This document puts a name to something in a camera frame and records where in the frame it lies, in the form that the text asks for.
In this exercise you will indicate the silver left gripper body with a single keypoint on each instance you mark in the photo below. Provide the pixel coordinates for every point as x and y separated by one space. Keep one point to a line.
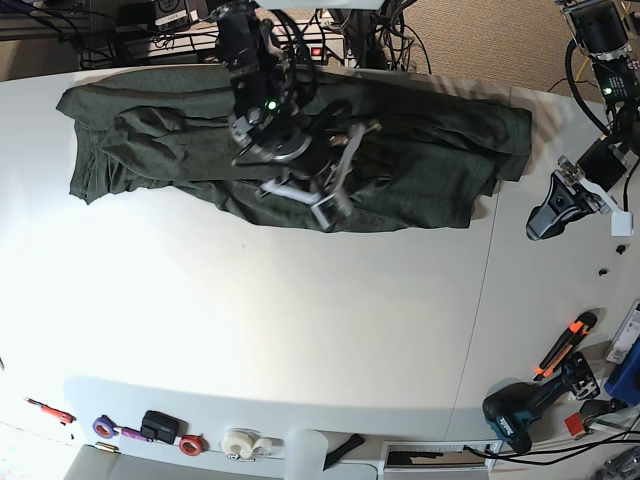
604 162

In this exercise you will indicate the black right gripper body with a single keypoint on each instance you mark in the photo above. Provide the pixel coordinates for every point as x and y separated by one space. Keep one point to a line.
305 160

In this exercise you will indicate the dark green t-shirt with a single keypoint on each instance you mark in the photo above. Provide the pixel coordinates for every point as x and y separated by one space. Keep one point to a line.
362 157

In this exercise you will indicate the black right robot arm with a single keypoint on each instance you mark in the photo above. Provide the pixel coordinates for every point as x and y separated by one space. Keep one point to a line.
272 84

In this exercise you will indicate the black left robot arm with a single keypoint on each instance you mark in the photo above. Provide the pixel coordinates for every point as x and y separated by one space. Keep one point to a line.
607 34

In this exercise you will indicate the orange black utility knife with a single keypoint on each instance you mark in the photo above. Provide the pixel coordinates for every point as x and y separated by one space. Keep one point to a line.
570 338

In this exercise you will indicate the blue box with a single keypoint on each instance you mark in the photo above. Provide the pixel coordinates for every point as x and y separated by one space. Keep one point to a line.
623 383

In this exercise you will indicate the white tape dispenser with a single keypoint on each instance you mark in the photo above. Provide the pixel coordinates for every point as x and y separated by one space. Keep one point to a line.
248 445

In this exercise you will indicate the red tape roll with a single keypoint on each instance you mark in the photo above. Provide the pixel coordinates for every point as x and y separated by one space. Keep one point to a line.
192 445

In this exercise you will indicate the purple marker pen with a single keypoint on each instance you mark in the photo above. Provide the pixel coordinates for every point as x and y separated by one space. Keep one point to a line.
132 434

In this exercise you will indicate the purple tape roll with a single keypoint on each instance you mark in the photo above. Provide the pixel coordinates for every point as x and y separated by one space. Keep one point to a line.
104 427

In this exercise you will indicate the red screwdriver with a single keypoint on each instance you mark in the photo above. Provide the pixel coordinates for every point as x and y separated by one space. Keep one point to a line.
61 416

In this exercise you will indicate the teal black cordless drill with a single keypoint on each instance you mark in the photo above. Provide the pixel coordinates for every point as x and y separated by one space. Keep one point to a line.
512 410

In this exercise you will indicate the black action camera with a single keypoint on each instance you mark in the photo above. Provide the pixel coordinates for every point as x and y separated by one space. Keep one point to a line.
157 426

